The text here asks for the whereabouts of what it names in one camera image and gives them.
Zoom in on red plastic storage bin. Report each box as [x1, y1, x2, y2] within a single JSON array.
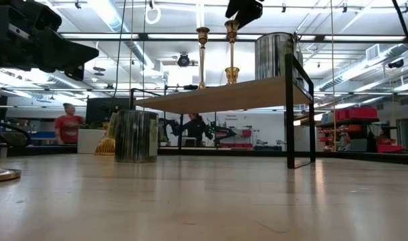
[[377, 144, 405, 154], [336, 106, 379, 121]]

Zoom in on black overhead camera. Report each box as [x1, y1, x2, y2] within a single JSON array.
[[177, 52, 191, 68]]

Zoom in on black hanging cable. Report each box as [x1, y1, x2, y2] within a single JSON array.
[[110, 0, 128, 111]]

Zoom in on black storage rack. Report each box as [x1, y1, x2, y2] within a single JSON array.
[[316, 116, 382, 153]]

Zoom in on amber glass candle holder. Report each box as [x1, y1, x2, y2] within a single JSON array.
[[94, 121, 116, 157]]

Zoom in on silver ventilation duct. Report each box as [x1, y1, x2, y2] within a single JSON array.
[[88, 0, 165, 78], [319, 43, 408, 93]]

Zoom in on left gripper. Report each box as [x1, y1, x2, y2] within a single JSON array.
[[0, 0, 100, 82]]

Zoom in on black aluminium rig frame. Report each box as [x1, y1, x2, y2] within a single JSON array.
[[0, 31, 408, 167]]

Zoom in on silver scented candle tin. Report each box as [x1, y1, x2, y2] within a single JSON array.
[[254, 31, 297, 81], [293, 31, 306, 90], [108, 109, 160, 164]]

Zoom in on yellow hanging cord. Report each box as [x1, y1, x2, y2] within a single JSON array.
[[330, 0, 337, 152]]

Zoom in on wooden shelf riser black legs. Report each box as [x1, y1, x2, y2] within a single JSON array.
[[129, 53, 316, 170]]

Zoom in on white cable ring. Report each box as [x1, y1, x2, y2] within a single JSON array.
[[144, 5, 162, 25]]

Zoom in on person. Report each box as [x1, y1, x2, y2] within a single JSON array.
[[182, 112, 211, 148], [54, 102, 86, 145]]

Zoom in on blue storage bin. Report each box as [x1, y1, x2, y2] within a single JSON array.
[[29, 131, 58, 140]]

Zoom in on tall gold candlestick holder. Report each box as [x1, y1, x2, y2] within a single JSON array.
[[224, 19, 240, 69], [196, 26, 211, 90]]

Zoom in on black monitor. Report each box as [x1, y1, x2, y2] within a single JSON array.
[[85, 96, 131, 125]]

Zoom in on white pot with green plant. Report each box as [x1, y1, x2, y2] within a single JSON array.
[[76, 120, 106, 155]]

